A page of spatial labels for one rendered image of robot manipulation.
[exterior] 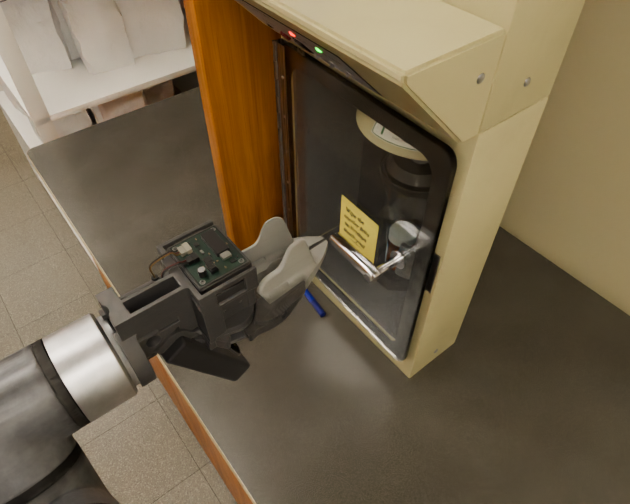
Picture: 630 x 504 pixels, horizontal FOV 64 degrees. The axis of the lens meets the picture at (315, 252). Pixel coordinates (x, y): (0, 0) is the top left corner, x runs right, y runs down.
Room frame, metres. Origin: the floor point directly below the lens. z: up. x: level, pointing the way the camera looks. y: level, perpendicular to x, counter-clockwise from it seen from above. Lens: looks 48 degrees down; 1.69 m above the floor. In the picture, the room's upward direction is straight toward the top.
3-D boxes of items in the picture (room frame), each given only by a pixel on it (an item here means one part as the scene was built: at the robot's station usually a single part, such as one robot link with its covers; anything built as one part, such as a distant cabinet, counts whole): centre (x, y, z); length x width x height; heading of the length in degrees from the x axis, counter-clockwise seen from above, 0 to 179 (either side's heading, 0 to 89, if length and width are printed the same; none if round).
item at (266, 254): (0.33, 0.04, 1.34); 0.09 x 0.03 x 0.06; 128
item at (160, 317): (0.25, 0.11, 1.34); 0.12 x 0.08 x 0.09; 128
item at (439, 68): (0.49, -0.01, 1.46); 0.32 x 0.11 x 0.10; 38
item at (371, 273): (0.44, -0.07, 1.20); 0.10 x 0.05 x 0.03; 37
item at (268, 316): (0.27, 0.05, 1.31); 0.09 x 0.05 x 0.02; 128
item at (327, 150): (0.51, -0.05, 1.19); 0.30 x 0.01 x 0.40; 37
